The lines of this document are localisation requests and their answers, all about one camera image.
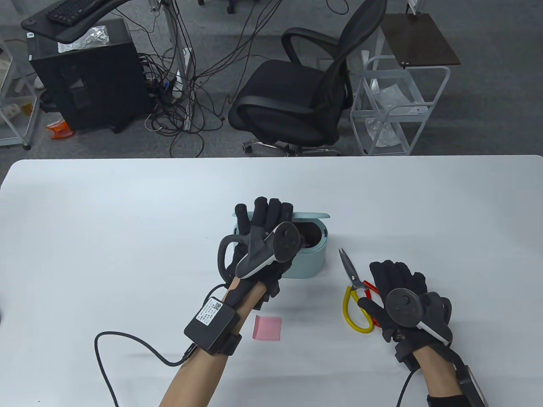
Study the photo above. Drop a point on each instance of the dark brown board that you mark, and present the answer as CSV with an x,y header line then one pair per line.
x,y
420,40

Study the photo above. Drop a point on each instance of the white shelf trolley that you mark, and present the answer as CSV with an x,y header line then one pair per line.
x,y
15,137

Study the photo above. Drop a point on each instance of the grey black controller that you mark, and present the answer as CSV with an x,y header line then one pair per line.
x,y
286,243
403,307

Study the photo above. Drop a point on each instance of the orange packet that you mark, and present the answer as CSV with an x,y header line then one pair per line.
x,y
59,129

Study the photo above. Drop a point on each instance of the person's left hand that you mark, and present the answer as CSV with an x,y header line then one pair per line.
x,y
263,212

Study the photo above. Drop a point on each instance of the black office chair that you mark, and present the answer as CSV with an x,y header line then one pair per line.
x,y
288,97

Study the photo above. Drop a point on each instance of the clear plastic bags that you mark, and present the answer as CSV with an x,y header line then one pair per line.
x,y
384,131

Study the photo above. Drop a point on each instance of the crumpled clear plastic wrap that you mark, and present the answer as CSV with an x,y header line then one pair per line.
x,y
87,38

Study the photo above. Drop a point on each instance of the black computer tower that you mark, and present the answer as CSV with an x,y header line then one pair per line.
x,y
93,85

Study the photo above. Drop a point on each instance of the mint green lidded bin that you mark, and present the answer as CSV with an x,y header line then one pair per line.
x,y
307,260

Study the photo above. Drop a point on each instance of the black keyboard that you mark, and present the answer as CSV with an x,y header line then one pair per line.
x,y
70,10

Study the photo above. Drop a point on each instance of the pink waste paper sheet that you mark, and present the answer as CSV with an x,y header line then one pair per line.
x,y
267,327

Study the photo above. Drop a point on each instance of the person's right hand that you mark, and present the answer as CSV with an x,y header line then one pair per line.
x,y
398,275

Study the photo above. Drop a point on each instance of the person's left forearm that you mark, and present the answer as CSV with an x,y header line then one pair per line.
x,y
199,381

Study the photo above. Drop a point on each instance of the white metal desk leg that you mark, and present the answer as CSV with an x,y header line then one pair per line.
x,y
171,29

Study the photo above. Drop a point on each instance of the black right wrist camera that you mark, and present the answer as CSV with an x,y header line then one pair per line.
x,y
405,354

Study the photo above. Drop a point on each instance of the black keyboard tray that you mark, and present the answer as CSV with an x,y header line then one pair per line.
x,y
42,27

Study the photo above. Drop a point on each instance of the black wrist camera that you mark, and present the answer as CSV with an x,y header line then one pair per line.
x,y
273,288
405,354

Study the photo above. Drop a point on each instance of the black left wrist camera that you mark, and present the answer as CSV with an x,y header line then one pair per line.
x,y
273,288

